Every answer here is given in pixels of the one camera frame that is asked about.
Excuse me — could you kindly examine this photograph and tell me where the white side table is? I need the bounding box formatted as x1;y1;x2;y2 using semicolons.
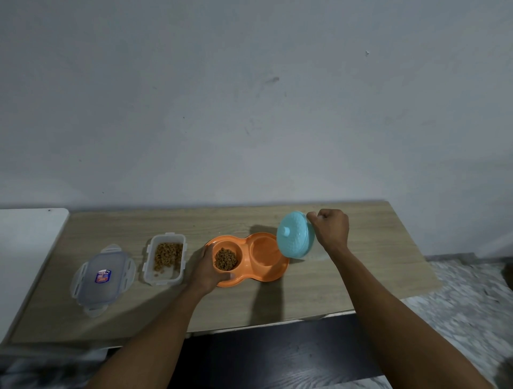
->
0;208;70;341

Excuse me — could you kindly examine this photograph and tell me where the person's right hand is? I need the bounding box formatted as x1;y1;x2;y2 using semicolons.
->
306;209;350;254

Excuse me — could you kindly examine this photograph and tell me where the light blue lidded bowl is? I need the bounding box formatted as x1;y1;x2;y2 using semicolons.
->
277;211;316;259

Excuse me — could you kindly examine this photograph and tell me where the clear plastic food container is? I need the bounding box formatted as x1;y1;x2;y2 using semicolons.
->
142;232;187;287

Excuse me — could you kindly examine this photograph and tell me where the orange double pet bowl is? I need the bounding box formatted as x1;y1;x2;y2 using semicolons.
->
204;232;290;288

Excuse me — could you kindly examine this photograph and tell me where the person's right forearm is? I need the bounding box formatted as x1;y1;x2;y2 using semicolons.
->
327;245;494;389

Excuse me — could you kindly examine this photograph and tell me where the person's left forearm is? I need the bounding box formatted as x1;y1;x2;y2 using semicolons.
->
84;282;206;389

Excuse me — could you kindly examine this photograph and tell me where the person's left hand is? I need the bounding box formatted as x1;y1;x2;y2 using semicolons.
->
188;243;231;296

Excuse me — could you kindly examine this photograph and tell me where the brown pet kibble pile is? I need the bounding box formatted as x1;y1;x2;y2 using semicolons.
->
214;248;238;271
153;242;184;273

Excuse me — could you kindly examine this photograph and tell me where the clear container lid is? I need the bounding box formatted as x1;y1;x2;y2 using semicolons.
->
70;244;137;318

